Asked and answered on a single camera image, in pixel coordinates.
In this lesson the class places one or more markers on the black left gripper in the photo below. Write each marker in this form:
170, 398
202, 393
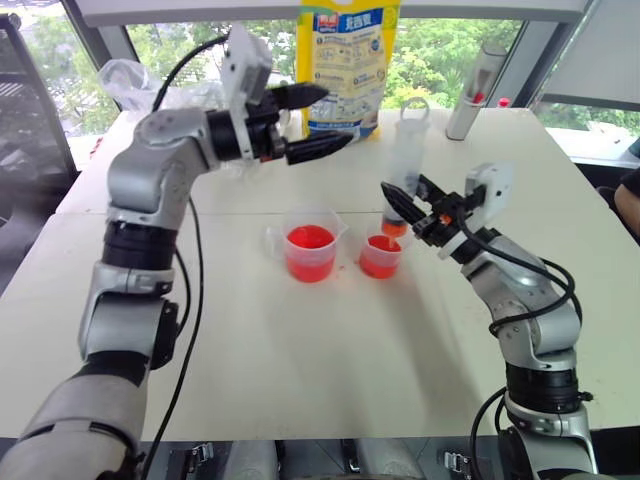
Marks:
262, 127

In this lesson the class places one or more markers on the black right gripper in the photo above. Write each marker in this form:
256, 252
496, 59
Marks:
440, 220

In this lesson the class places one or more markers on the clear graduated cylinder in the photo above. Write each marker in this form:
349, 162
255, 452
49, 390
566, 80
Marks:
407, 165

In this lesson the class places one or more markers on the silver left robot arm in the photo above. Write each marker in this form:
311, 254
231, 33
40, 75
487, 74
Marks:
140, 200

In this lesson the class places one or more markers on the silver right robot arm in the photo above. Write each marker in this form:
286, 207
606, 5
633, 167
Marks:
530, 310

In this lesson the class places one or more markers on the small measuring cup red liquid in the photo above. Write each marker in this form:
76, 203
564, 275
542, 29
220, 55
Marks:
381, 257

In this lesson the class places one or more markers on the large measuring cup red liquid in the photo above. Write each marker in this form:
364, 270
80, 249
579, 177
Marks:
309, 245

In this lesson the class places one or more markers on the yellow printed stand-up bag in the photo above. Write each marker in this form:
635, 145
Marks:
345, 70

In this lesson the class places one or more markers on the white cylinder container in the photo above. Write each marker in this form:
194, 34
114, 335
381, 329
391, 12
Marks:
472, 95

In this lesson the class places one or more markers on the red bottle cap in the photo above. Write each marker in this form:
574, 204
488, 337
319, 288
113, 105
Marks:
503, 102

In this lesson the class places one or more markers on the crumpled clear plastic bag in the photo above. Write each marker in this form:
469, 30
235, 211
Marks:
135, 85

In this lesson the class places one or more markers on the person in dark clothes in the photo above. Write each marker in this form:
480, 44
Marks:
627, 190

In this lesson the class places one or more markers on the black metal rack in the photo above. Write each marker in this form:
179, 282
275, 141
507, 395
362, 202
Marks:
25, 125

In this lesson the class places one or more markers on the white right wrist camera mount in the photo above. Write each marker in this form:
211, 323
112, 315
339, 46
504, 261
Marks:
492, 187

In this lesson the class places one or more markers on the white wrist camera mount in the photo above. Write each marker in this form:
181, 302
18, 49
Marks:
245, 65
492, 187

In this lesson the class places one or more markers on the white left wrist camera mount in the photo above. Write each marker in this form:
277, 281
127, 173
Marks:
245, 65

